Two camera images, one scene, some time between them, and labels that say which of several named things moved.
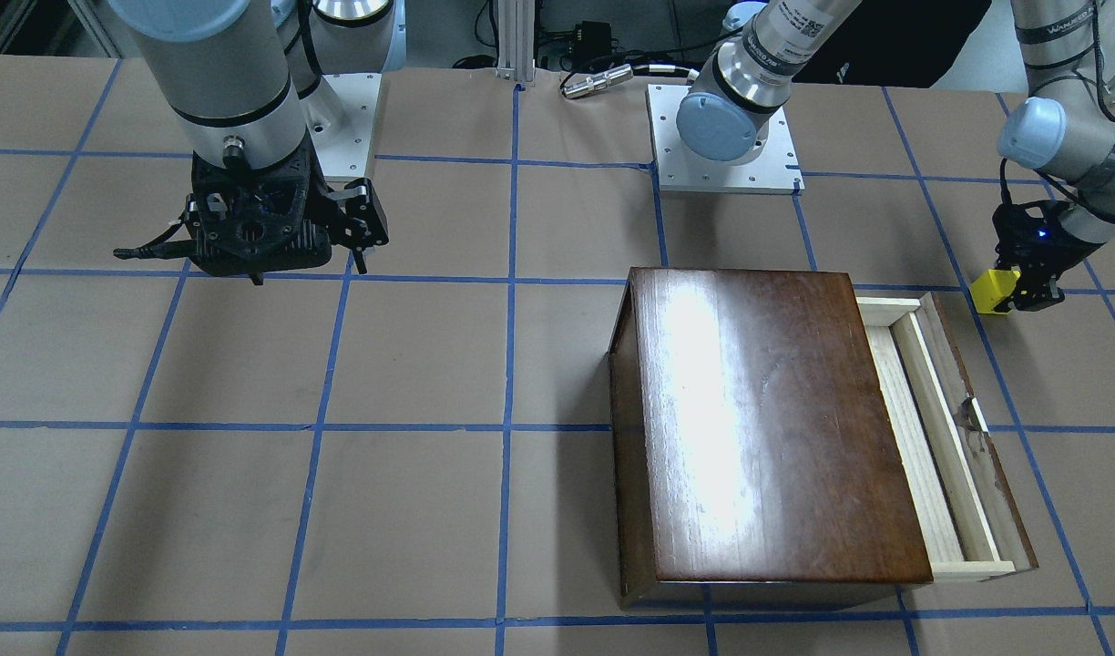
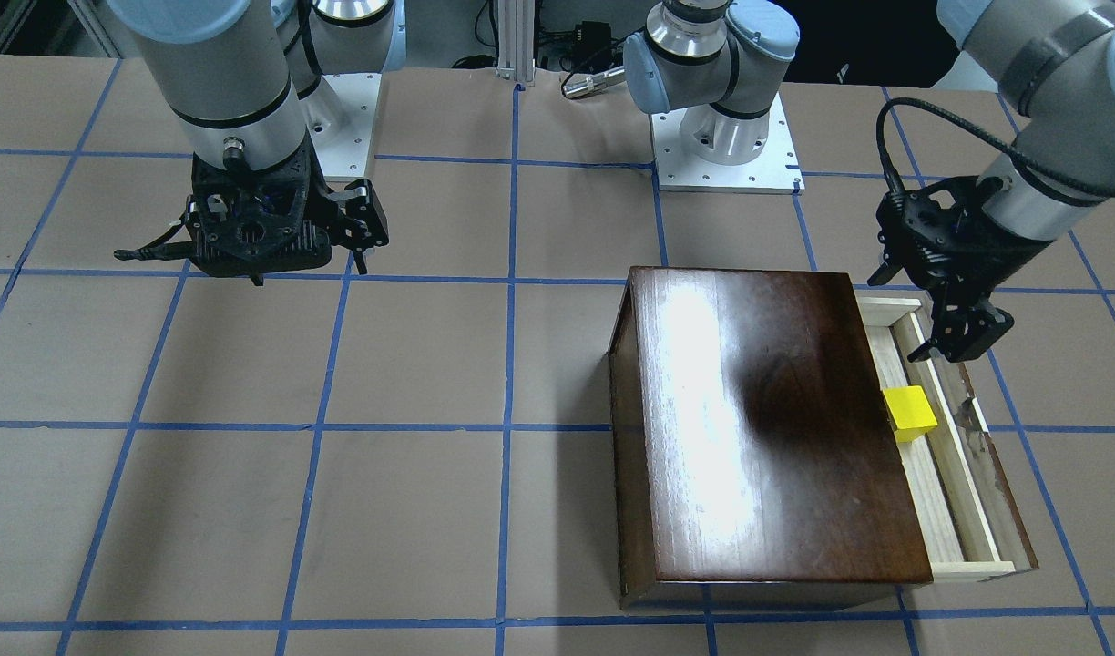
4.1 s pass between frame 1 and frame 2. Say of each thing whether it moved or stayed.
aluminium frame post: stayed
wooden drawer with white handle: stayed
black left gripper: moved
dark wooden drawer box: stayed
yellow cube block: moved
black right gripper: stayed
